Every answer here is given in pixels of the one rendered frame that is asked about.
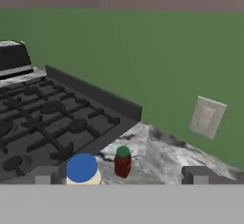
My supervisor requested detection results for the white wall outlet plate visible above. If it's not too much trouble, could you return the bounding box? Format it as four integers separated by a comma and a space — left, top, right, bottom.
188, 95, 229, 140

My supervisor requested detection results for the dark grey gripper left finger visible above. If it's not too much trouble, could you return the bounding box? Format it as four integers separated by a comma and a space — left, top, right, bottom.
4, 165, 68, 185

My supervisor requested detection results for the dark grey gas stove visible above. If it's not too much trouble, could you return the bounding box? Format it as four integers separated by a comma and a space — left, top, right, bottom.
0, 65, 143, 184

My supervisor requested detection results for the blue-lidded cream jar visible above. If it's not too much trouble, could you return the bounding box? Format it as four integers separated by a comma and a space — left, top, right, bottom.
65, 153, 102, 186

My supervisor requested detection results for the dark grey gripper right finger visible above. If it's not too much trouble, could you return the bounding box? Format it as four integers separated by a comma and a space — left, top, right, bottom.
181, 165, 240, 185

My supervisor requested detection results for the green-capped dark red bottle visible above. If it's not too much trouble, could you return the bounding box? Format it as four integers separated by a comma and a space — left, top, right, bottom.
113, 145, 132, 179

